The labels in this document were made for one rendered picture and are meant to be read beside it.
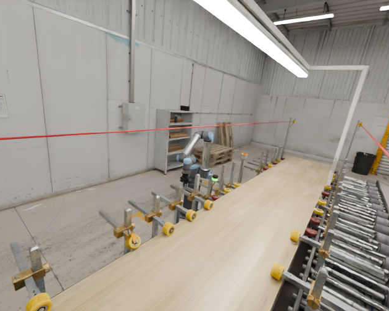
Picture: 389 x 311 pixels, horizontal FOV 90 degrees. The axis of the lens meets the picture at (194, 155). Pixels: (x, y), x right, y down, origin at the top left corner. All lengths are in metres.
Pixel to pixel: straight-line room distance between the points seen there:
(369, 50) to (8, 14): 9.66
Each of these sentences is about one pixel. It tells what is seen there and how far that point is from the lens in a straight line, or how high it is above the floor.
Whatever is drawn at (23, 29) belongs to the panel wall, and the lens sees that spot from 3.77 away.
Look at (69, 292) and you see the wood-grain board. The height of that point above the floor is 0.90.
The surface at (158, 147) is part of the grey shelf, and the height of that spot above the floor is 0.64.
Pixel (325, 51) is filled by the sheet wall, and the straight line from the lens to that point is 9.89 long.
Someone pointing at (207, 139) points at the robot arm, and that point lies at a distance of 2.68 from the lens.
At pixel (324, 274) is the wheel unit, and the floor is 1.12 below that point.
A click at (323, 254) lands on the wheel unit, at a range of 1.69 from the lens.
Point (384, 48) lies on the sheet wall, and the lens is 9.81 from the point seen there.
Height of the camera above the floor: 1.85
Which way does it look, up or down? 16 degrees down
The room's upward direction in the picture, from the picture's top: 6 degrees clockwise
